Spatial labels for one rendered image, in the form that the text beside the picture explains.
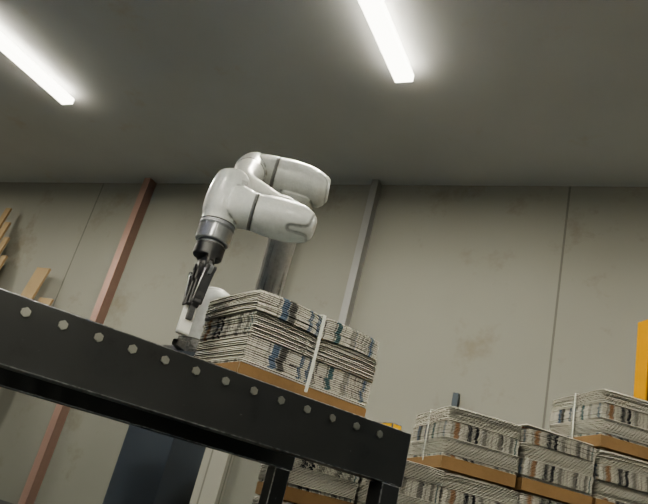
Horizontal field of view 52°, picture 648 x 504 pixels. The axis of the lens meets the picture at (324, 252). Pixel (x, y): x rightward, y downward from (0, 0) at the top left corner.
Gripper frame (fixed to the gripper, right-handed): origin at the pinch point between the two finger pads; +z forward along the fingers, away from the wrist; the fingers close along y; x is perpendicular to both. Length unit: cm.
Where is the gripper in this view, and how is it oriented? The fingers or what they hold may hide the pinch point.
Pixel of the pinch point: (186, 320)
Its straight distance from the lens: 162.8
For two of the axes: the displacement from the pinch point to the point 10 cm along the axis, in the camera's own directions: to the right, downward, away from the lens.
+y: -5.3, 2.0, 8.2
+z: -2.3, 9.0, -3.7
